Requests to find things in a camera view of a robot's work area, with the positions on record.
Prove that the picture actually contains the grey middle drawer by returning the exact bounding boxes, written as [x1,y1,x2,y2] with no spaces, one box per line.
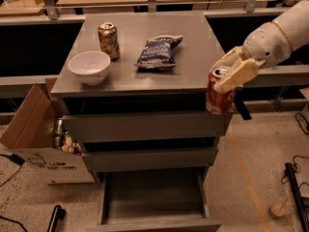
[82,147,218,173]

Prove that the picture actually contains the grey open bottom drawer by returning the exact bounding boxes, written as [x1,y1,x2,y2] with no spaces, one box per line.
[87,168,221,232]

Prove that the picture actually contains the red coke can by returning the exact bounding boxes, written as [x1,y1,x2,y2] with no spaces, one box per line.
[206,67,235,115]

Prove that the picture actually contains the cans inside cardboard box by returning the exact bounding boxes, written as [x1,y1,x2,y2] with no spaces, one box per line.
[53,118,82,155]

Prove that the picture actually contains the black tool bottom left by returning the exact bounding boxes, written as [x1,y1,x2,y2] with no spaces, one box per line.
[46,205,66,232]

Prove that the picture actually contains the round wooden floor disc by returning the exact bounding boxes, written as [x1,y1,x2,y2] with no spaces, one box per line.
[268,196,293,218]

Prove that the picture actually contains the grey drawer cabinet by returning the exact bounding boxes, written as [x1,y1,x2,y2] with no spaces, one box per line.
[50,11,243,186]

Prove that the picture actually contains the white ceramic bowl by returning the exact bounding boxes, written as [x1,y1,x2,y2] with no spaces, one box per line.
[69,50,111,85]

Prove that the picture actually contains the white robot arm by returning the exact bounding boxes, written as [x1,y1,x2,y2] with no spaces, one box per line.
[211,0,309,93]

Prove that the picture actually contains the open cardboard box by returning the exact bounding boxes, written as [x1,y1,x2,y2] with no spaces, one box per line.
[0,84,95,184]

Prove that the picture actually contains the brown blue soda can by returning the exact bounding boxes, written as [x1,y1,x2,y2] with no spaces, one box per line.
[98,22,120,60]

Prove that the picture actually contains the blue chip bag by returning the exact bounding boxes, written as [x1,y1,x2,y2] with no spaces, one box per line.
[135,35,183,70]

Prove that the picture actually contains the black stand bar right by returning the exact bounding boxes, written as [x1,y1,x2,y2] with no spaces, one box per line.
[285,162,309,232]

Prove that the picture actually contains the black power adapter left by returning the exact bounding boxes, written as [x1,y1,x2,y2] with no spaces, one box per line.
[9,154,25,165]

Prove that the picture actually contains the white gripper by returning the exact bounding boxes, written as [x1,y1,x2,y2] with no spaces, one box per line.
[211,22,292,93]

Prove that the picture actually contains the grey top drawer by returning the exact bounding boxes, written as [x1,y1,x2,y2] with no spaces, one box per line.
[63,110,232,143]

